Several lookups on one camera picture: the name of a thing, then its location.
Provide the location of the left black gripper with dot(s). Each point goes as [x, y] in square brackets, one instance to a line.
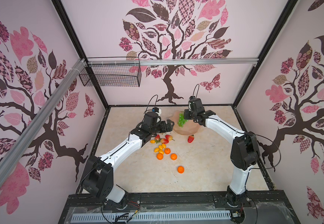
[164, 129]

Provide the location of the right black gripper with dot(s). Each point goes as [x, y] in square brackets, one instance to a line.
[189, 114]

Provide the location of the small orange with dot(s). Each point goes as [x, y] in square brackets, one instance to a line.
[167, 151]

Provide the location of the lone red strawberry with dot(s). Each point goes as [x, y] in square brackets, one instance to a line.
[191, 138]

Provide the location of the aluminium rail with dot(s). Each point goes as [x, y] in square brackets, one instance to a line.
[9, 161]
[173, 62]

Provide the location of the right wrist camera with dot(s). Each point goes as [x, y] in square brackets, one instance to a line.
[191, 103]

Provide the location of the right cluster red strawberry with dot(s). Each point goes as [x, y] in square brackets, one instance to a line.
[169, 137]

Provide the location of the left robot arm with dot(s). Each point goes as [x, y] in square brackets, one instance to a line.
[98, 174]

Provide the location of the black wire basket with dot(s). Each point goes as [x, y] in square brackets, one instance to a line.
[112, 72]

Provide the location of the pink leaf-shaped bowl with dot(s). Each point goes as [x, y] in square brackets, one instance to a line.
[189, 128]

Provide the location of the large orange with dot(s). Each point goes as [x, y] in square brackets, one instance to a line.
[159, 156]

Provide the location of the left aluminium rail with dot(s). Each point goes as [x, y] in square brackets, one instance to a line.
[9, 161]

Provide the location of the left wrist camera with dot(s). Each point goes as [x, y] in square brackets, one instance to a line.
[157, 110]

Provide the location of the red strawberry with leaves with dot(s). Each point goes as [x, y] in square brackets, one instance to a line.
[157, 138]

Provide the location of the white slotted cable duct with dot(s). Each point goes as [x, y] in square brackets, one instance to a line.
[148, 217]

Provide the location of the pale red strawberry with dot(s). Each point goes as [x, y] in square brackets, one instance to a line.
[164, 141]

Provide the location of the black base frame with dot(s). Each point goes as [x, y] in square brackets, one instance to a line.
[259, 207]

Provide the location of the green grape bunch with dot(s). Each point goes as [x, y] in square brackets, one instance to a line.
[181, 121]

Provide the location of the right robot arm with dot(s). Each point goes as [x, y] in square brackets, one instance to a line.
[244, 148]

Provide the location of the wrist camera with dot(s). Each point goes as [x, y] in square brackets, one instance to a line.
[191, 103]
[157, 110]

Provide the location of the back aluminium rail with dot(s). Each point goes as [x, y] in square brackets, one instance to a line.
[173, 62]

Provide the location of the lone orange front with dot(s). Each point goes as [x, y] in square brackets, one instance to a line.
[180, 169]

